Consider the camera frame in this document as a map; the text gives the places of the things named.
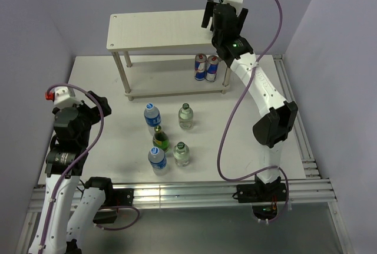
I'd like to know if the aluminium frame rail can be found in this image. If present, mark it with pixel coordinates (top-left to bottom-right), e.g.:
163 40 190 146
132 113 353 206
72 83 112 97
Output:
29 54 354 254

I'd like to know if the left red bull can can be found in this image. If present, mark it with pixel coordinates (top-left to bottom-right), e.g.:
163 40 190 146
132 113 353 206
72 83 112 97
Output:
194 53 207 81

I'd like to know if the rear clear glass bottle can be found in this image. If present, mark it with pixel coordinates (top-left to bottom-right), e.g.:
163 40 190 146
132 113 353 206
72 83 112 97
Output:
178 103 194 130

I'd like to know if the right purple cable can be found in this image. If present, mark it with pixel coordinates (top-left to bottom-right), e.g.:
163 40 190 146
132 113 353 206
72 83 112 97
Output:
217 0 289 224

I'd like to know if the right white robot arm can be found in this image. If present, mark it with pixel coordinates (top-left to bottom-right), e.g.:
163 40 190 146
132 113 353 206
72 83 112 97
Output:
201 0 298 204

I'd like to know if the right red bull can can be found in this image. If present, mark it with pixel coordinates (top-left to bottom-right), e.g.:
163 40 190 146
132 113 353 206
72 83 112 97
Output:
205 55 219 82

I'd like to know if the pocari sweat bottle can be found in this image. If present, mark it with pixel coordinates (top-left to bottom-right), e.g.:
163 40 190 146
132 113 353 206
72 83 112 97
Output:
144 103 161 136
148 147 168 176

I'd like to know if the purple cable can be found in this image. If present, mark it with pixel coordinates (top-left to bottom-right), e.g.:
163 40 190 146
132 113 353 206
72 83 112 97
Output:
217 0 289 224
37 83 140 249

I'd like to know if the red bull can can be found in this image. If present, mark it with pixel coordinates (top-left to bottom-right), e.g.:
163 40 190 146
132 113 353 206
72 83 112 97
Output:
194 53 207 81
205 55 219 82

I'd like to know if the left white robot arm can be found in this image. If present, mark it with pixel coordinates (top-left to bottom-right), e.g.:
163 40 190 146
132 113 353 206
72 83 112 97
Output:
28 86 115 253

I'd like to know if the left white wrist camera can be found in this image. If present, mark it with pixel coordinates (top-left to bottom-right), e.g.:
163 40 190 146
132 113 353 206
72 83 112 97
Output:
45 86 82 110

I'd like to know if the clear glass bottle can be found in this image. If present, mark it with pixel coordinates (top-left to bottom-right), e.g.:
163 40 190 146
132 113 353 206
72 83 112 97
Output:
178 103 194 130
173 141 190 167

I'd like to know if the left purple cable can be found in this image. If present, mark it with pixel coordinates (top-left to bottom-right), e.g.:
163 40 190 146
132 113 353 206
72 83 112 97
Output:
37 83 140 249

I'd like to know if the beige two-tier shelf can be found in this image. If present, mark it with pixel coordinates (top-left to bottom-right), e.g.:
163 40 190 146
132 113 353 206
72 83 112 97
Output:
107 10 230 101

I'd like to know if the front clear glass bottle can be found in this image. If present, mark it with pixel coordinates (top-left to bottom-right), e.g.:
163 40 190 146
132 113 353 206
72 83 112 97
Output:
173 141 190 167

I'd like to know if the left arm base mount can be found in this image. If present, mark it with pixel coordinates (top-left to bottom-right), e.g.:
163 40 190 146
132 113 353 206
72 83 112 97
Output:
93 188 134 225

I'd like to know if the green bottle gold neck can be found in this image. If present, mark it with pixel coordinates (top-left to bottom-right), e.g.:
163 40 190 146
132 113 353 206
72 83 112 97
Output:
153 125 170 152

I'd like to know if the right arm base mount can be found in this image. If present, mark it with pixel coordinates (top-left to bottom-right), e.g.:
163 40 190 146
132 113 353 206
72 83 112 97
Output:
232 182 289 220

